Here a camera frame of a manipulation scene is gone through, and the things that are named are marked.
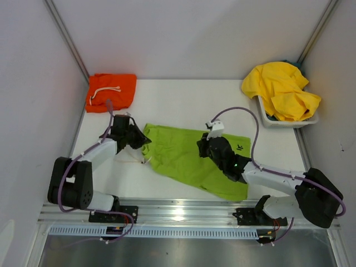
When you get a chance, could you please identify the green shorts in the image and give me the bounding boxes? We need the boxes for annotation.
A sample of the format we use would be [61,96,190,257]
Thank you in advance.
[116,123,253,202]

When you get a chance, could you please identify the orange shorts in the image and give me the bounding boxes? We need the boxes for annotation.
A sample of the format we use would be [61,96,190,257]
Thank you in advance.
[85,73,137,113]

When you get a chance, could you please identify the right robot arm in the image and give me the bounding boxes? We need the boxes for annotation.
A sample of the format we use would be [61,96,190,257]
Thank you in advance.
[197,133,343,229]

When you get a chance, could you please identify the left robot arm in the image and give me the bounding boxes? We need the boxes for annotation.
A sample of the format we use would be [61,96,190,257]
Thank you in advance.
[47,115,151,223]

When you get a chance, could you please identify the yellow shorts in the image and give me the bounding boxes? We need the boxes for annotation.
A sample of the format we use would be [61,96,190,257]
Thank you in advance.
[241,62,322,122]

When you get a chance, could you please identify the white plastic basket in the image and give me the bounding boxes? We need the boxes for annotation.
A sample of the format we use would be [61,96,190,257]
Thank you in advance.
[257,96,319,128]

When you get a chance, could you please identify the teal cloth in basket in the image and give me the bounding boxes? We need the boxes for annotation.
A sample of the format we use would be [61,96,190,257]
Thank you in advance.
[279,60,306,77]

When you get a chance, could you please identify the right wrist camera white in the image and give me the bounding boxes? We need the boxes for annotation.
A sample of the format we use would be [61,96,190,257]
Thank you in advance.
[205,119,225,140]

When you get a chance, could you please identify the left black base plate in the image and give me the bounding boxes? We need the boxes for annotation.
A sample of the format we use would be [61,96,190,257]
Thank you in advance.
[88,205,139,224]

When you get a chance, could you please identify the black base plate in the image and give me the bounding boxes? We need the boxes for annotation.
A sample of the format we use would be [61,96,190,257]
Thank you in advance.
[88,205,139,224]
[233,207,288,226]

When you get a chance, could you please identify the aluminium front rail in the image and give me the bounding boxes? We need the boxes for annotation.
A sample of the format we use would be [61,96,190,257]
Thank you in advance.
[37,197,342,230]

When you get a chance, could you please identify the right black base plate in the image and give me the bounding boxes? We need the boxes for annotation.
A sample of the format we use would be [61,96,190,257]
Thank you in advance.
[233,207,288,226]

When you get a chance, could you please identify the white slotted cable duct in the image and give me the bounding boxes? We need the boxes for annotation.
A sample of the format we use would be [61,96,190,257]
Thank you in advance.
[48,225,259,240]

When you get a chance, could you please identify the left aluminium corner post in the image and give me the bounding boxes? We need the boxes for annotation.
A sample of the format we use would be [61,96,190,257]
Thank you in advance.
[43,0,90,84]

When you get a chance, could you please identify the aluminium corner post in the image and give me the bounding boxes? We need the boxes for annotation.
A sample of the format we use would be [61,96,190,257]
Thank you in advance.
[43,0,90,84]
[297,0,342,65]

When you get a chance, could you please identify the right aluminium corner post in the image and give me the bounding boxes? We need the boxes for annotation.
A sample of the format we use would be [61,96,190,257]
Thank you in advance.
[297,0,342,65]

